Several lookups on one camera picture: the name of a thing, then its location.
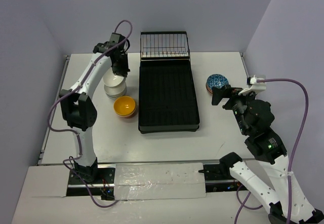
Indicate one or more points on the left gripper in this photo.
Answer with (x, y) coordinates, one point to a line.
(121, 68)

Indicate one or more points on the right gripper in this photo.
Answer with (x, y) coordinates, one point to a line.
(218, 92)

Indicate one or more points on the white bowl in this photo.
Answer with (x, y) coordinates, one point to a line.
(112, 80)
(115, 90)
(117, 95)

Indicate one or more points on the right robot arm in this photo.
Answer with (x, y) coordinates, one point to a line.
(284, 201)

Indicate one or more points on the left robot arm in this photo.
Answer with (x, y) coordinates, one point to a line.
(76, 103)

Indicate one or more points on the black dish rack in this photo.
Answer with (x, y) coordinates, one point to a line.
(167, 98)

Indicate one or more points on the brown bowl under blue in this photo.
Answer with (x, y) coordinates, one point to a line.
(208, 90)

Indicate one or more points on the blue patterned bowl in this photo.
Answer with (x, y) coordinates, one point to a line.
(216, 80)

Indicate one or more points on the orange bowl under yellow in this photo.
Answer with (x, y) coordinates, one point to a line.
(126, 115)

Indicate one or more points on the white taped cover sheet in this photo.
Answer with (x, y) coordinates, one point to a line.
(159, 181)

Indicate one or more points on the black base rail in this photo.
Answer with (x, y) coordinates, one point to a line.
(103, 186)

